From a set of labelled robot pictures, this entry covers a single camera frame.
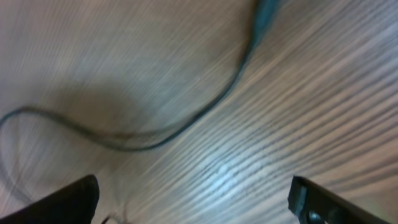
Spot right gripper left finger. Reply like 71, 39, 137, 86
1, 175, 100, 224

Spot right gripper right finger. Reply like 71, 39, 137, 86
288, 176, 388, 224

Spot thin black USB cable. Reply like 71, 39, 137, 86
0, 0, 280, 203

